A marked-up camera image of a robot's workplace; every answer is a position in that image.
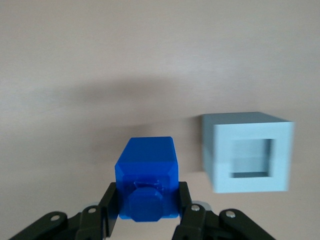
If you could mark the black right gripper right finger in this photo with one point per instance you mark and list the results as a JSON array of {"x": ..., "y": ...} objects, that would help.
[{"x": 200, "y": 225}]

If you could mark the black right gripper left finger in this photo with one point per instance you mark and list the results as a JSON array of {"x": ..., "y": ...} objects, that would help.
[{"x": 82, "y": 225}]

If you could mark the blue plastic part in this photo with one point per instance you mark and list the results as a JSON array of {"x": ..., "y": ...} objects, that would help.
[{"x": 147, "y": 162}]

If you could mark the gray hollow square base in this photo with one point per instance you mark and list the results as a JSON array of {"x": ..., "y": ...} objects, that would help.
[{"x": 220, "y": 162}]

